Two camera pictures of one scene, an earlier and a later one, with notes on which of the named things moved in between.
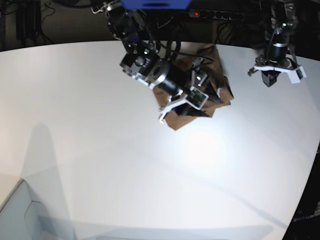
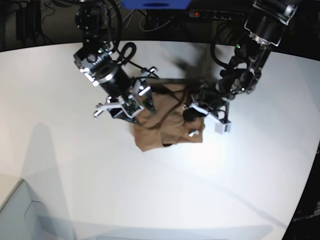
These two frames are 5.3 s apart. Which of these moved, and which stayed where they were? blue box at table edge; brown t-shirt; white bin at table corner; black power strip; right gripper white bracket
Moved: right gripper white bracket; brown t-shirt
Stayed: black power strip; blue box at table edge; white bin at table corner
